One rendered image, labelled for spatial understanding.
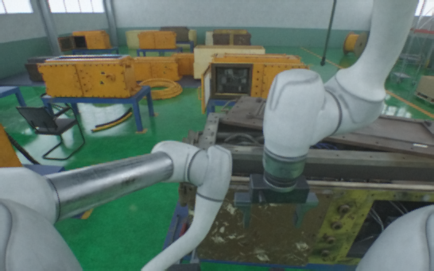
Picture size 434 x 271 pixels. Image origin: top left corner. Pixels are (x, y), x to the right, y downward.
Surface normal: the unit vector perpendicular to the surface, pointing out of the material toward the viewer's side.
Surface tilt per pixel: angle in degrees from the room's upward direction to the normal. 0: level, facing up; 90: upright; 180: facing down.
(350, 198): 90
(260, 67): 90
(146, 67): 90
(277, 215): 90
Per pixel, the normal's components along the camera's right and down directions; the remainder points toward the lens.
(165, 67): -0.04, 0.49
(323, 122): 0.48, 0.39
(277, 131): -0.64, 0.40
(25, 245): 0.90, -0.44
